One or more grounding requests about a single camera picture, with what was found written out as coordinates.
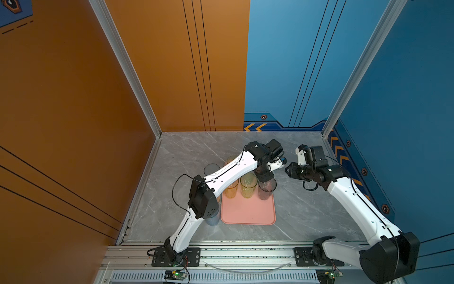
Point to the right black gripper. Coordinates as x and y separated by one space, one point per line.
293 166

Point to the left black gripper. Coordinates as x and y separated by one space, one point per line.
264 178

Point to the tall green glass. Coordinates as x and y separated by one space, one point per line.
248 184

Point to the smoky grey glass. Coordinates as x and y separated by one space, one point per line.
266 189

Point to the tall yellow glass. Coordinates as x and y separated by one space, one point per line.
231 190

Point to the blue short glass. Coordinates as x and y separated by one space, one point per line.
211 168

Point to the tall blue glass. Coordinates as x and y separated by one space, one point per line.
213 221

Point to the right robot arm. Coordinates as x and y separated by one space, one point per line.
389 253

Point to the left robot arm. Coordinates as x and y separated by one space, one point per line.
203 195

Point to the pink plastic tray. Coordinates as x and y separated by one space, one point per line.
248 211

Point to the right green circuit board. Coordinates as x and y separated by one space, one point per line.
329 276

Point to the green circuit board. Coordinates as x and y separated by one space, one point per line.
175 277
329 276

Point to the left green circuit board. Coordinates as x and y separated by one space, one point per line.
175 277

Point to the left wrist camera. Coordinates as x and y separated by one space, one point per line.
279 163

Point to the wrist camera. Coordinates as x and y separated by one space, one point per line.
279 163
301 154

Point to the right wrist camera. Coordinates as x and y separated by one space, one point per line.
301 154

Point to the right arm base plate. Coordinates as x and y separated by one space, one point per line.
305 258

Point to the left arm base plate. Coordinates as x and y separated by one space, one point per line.
189 258

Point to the aluminium front rail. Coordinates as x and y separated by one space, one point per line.
222 262

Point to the right aluminium corner post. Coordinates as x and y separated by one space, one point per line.
380 33

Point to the aluminium corner post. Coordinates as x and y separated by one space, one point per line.
107 23
380 33

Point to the left aluminium corner post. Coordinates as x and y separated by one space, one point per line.
107 23

